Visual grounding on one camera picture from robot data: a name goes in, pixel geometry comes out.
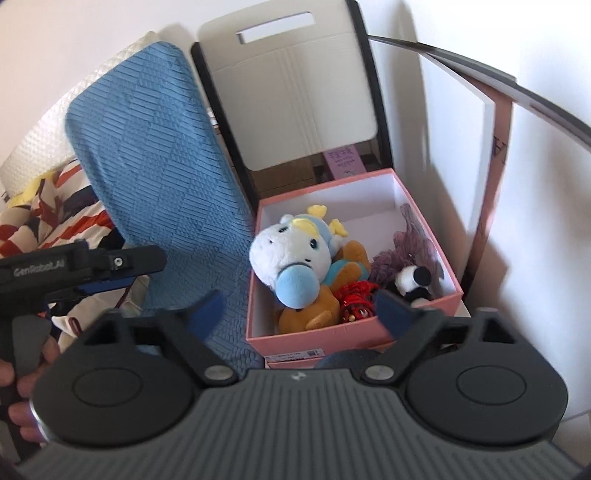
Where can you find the red tasselled ornament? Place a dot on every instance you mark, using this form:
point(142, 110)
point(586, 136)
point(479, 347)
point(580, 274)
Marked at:
point(355, 295)

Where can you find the blue textured sofa cover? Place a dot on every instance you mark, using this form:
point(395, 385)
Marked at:
point(152, 161)

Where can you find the brown bear plush toy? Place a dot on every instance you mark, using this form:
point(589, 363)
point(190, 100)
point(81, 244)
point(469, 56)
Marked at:
point(304, 318)

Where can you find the purple organza flower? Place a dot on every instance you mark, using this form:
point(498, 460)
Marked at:
point(406, 249)

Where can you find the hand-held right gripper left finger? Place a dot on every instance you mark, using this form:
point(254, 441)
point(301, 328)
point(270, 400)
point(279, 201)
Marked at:
point(210, 311)

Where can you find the white duck plush toy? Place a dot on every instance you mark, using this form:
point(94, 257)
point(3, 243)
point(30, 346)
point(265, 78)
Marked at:
point(277, 249)

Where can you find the white quilted pillow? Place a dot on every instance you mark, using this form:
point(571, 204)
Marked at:
point(41, 147)

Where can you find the white panel with pink edge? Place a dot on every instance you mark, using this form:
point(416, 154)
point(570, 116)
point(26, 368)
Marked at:
point(501, 152)

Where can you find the small panda plush toy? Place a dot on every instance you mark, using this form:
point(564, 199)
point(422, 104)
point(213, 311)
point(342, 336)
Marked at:
point(408, 281)

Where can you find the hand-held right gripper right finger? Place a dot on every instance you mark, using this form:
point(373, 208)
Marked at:
point(392, 314)

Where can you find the person's left hand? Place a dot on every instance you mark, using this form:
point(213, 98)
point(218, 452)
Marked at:
point(25, 422)

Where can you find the beige folding chair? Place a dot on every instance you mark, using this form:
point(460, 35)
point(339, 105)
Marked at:
point(295, 101)

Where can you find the small pink carton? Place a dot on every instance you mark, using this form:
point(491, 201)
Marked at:
point(344, 161)

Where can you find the printed blanket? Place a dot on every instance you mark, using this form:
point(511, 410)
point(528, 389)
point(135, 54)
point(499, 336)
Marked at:
point(51, 217)

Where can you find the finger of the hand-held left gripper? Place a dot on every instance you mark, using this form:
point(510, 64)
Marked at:
point(104, 286)
point(143, 261)

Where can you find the pink cardboard box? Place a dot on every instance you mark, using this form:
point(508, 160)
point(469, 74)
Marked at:
point(364, 201)

